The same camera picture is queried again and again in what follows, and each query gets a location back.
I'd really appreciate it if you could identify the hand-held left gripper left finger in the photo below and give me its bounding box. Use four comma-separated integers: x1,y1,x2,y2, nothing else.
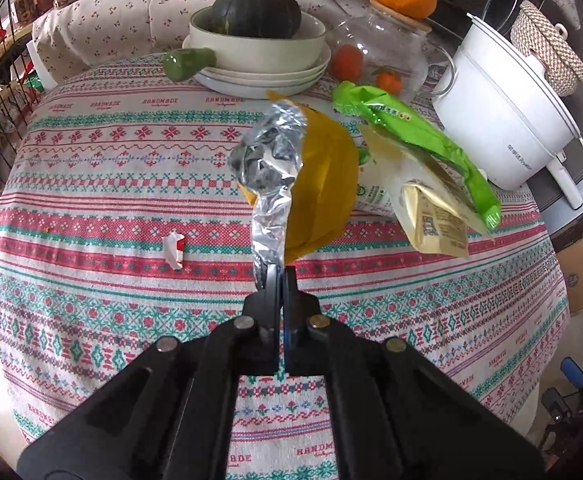
16,265,280,480

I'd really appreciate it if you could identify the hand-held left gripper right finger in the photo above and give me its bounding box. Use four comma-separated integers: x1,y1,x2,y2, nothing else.
284,266,547,480

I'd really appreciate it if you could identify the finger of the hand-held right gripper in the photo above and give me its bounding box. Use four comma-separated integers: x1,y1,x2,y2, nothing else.
541,387,579,428
560,357,583,391

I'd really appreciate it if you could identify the yellow foil-lined wrapper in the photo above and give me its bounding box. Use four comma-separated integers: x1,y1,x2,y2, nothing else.
229,91,359,281

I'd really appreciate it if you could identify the small white red scrap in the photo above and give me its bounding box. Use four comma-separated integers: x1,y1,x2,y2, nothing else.
163,232,186,268

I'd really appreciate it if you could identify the patterned striped tablecloth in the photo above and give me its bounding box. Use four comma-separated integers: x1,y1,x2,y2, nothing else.
0,52,569,480

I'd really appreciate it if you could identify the beige food packet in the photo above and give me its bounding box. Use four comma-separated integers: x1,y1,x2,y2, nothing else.
359,125,472,259

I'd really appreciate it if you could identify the green snack packet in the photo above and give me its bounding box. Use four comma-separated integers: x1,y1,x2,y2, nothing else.
331,81,502,231

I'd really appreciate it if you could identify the white plate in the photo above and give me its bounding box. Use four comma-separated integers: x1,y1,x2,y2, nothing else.
204,49,332,83
194,65,329,100

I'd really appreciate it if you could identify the small mandarin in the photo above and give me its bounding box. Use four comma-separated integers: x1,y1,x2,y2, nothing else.
375,72,403,95
332,45,365,81

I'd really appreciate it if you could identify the cream ceramic bowl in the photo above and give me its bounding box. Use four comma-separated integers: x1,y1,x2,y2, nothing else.
189,6,327,73

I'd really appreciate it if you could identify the white electric pot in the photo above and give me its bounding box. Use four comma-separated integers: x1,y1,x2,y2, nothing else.
431,12,583,211

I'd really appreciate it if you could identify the glass teapot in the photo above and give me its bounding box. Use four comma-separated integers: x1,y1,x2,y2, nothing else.
324,0,432,103

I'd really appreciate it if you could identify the dark green pumpkin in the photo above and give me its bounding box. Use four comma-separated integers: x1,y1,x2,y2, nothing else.
212,0,302,40

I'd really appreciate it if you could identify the cherry print cloth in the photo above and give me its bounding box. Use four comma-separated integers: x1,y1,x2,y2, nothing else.
32,0,332,92

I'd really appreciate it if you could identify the woven lidded basket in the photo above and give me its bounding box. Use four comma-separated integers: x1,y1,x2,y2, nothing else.
510,0,583,97

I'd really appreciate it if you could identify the green ceramic handle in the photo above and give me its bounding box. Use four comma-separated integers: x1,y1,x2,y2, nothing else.
163,47,217,82

